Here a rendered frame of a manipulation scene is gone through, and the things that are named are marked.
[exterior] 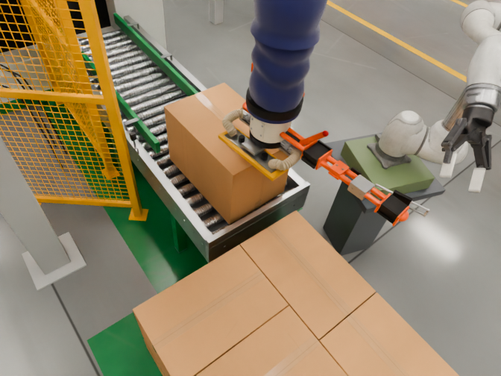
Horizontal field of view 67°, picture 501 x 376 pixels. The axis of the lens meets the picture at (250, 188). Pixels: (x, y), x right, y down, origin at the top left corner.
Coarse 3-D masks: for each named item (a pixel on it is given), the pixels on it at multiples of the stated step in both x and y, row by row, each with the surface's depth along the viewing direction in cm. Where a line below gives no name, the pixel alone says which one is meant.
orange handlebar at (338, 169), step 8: (248, 112) 161; (280, 136) 153; (288, 136) 151; (296, 136) 153; (296, 144) 149; (328, 160) 146; (336, 160) 145; (328, 168) 142; (336, 168) 141; (344, 168) 142; (336, 176) 141; (344, 176) 140; (352, 176) 141; (368, 192) 136; (376, 192) 136; (376, 200) 133; (408, 216) 130
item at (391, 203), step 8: (384, 200) 132; (392, 200) 132; (376, 208) 132; (384, 208) 132; (392, 208) 130; (400, 208) 130; (408, 208) 130; (384, 216) 133; (392, 216) 131; (400, 216) 128; (392, 224) 131
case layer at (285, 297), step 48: (288, 240) 199; (192, 288) 178; (240, 288) 180; (288, 288) 182; (336, 288) 184; (144, 336) 187; (192, 336) 163; (240, 336) 165; (288, 336) 167; (336, 336) 168; (384, 336) 170
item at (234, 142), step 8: (224, 136) 166; (240, 136) 162; (232, 144) 163; (240, 144) 163; (240, 152) 160; (248, 152) 160; (264, 152) 157; (248, 160) 159; (256, 160) 157; (264, 160) 158; (256, 168) 157; (264, 168) 156; (272, 176) 153
